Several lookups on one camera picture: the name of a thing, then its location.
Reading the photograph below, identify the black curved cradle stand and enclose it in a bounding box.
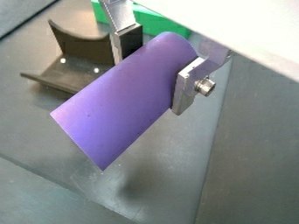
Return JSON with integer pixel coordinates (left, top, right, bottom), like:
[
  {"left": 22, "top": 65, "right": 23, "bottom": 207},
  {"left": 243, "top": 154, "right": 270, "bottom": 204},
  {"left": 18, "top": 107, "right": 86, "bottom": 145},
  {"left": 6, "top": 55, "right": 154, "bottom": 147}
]
[{"left": 21, "top": 18, "right": 118, "bottom": 95}]

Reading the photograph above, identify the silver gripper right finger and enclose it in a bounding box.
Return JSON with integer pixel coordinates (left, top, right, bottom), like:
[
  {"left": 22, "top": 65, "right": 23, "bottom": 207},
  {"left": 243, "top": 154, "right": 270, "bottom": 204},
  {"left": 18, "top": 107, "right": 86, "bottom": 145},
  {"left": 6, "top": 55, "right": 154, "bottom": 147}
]
[{"left": 173, "top": 38, "right": 231, "bottom": 116}]

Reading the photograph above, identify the green shape sorter base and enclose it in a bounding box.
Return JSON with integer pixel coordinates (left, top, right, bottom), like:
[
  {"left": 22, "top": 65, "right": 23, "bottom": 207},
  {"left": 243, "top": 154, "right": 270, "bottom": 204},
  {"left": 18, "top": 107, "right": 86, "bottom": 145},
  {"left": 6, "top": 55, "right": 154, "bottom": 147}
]
[{"left": 91, "top": 0, "right": 191, "bottom": 38}]

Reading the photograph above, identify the purple cylinder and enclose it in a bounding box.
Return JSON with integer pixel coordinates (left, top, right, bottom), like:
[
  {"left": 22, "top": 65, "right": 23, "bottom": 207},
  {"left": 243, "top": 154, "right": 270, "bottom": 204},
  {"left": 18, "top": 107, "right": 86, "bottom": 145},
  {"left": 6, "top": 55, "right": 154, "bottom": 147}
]
[{"left": 51, "top": 32, "right": 197, "bottom": 170}]

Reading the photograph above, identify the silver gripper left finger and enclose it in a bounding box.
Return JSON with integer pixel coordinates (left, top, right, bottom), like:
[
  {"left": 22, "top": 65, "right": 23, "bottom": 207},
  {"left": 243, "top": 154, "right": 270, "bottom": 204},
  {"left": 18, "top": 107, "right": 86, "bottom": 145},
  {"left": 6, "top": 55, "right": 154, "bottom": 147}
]
[{"left": 99, "top": 0, "right": 143, "bottom": 64}]

